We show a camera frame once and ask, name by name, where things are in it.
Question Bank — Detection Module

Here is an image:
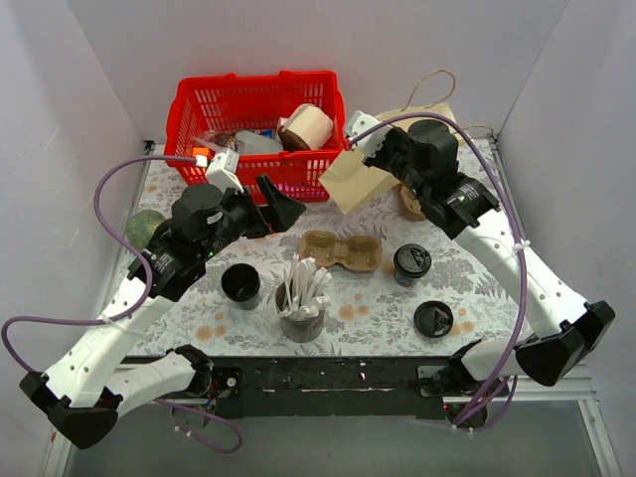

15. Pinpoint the single cardboard cup carrier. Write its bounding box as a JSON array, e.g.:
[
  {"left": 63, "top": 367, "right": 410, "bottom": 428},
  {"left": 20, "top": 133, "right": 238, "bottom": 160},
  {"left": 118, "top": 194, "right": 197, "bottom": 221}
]
[{"left": 298, "top": 230, "right": 383, "bottom": 272}]

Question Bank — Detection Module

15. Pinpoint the beige paper roll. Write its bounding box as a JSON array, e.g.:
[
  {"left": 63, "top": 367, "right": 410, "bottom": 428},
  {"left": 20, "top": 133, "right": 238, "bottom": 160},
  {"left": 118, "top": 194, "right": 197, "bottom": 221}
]
[{"left": 277, "top": 103, "right": 334, "bottom": 152}]

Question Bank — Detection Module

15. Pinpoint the grey plastic pouch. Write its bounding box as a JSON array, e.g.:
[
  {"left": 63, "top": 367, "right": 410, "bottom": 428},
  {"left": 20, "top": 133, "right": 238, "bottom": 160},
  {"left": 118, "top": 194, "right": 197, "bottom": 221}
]
[{"left": 236, "top": 130, "right": 283, "bottom": 156}]

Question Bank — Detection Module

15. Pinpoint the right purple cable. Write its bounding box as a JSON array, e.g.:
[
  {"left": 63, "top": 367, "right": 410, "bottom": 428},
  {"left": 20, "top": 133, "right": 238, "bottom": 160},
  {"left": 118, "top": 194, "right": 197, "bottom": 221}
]
[{"left": 350, "top": 111, "right": 531, "bottom": 432}]

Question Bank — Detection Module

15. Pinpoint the green melon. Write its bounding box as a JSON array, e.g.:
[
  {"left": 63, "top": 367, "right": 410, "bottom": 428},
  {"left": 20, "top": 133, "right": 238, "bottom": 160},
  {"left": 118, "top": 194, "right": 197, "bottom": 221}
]
[{"left": 125, "top": 210, "right": 166, "bottom": 251}]

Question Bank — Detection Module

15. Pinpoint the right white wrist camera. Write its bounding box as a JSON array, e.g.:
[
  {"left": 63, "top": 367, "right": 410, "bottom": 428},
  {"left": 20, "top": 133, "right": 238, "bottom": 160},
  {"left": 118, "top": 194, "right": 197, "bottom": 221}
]
[{"left": 344, "top": 110, "right": 387, "bottom": 157}]

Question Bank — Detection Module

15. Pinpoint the stack of black paper cups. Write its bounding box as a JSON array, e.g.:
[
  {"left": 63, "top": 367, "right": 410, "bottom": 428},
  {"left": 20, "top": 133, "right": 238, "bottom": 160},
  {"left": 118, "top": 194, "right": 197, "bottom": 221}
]
[{"left": 221, "top": 263, "right": 260, "bottom": 310}]

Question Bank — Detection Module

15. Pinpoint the purple cable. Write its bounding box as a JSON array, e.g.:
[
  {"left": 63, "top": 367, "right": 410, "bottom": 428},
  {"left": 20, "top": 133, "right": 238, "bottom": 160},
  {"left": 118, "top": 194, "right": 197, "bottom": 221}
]
[
  {"left": 1, "top": 154, "right": 243, "bottom": 455},
  {"left": 350, "top": 111, "right": 531, "bottom": 432}
]

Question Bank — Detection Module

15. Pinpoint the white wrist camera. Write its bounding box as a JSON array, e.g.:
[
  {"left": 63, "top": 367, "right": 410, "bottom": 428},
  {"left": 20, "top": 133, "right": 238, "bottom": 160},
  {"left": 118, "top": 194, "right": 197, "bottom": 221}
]
[
  {"left": 344, "top": 110, "right": 387, "bottom": 157},
  {"left": 195, "top": 148, "right": 242, "bottom": 193}
]

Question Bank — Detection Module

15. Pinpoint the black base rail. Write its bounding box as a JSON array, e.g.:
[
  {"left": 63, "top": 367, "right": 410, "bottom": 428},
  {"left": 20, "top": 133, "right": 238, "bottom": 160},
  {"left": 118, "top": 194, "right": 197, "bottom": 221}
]
[{"left": 153, "top": 353, "right": 518, "bottom": 419}]

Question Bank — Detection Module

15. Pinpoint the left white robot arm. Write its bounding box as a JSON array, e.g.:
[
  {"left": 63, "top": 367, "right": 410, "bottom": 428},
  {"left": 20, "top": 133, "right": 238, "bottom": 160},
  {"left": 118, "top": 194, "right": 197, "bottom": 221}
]
[{"left": 20, "top": 175, "right": 306, "bottom": 449}]

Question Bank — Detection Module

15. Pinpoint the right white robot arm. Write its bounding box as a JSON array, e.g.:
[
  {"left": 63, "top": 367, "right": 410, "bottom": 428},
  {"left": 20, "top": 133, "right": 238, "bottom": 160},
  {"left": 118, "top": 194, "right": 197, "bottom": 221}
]
[{"left": 348, "top": 113, "right": 615, "bottom": 396}]

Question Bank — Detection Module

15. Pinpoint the clear snack packet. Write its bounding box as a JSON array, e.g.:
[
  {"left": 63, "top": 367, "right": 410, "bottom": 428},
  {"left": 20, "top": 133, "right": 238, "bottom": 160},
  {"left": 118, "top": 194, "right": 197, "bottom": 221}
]
[{"left": 192, "top": 129, "right": 238, "bottom": 152}]

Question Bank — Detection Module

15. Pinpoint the orange small box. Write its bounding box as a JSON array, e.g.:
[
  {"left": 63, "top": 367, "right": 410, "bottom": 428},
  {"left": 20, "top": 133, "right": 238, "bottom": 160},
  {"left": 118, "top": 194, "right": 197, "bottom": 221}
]
[{"left": 193, "top": 147, "right": 209, "bottom": 157}]

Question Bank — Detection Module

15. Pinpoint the red plastic shopping basket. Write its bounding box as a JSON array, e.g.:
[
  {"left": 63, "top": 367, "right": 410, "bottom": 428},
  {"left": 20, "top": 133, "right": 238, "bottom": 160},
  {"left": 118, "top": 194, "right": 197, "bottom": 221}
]
[{"left": 164, "top": 71, "right": 345, "bottom": 203}]

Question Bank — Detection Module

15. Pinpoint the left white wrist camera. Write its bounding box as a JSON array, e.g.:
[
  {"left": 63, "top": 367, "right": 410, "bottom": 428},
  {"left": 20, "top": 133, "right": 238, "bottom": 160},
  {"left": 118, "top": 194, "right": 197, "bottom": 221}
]
[{"left": 195, "top": 148, "right": 242, "bottom": 193}]

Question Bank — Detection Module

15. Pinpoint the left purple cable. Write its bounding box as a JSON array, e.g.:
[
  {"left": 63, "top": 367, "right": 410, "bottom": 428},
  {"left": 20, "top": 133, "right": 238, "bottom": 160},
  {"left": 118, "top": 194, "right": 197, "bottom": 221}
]
[{"left": 1, "top": 154, "right": 243, "bottom": 455}]

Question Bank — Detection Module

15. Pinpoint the grey cup of straws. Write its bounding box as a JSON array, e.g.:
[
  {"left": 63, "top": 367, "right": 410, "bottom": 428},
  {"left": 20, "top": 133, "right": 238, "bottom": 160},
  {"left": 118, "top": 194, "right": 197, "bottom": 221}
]
[{"left": 274, "top": 253, "right": 332, "bottom": 344}]

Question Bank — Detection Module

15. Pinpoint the floral table mat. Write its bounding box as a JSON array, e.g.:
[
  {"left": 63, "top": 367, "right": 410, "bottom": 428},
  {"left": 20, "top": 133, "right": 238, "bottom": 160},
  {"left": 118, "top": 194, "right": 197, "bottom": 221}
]
[{"left": 96, "top": 137, "right": 556, "bottom": 358}]

